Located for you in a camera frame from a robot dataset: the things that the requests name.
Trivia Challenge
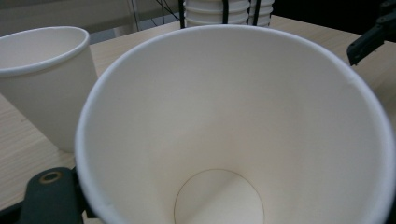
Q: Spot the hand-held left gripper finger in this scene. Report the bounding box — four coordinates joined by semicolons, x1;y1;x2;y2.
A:
72;167;97;219

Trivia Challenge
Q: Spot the tall stack of paper cups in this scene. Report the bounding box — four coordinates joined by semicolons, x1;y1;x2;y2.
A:
248;0;276;28

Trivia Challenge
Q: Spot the white paper cup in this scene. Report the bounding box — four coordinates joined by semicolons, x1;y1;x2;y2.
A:
0;25;99;153
74;23;396;224

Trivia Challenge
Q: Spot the black wire cup holder rack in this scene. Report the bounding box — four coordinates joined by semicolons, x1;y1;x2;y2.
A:
177;0;262;30

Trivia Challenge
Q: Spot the short stack of paper cups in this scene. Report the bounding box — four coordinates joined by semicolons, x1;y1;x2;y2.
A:
183;0;252;28

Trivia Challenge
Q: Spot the bundle of black cables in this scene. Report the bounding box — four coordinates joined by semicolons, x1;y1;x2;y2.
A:
152;0;181;28

